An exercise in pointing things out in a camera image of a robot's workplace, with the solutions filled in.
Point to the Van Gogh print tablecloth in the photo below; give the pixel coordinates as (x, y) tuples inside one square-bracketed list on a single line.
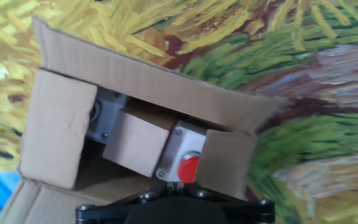
[(291, 140)]

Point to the brown cardboard box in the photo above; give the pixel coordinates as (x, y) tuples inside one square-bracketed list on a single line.
[(135, 77)]

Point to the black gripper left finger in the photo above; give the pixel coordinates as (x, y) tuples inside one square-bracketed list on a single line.
[(104, 213)]

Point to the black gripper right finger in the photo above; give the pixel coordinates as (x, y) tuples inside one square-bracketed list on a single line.
[(250, 213)]

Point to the small cardboard block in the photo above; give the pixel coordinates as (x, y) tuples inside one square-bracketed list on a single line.
[(135, 143)]

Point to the grey red-button switch box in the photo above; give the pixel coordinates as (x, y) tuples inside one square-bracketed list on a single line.
[(182, 143)]

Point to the grey green-button switch box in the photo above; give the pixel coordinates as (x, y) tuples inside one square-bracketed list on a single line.
[(107, 115)]

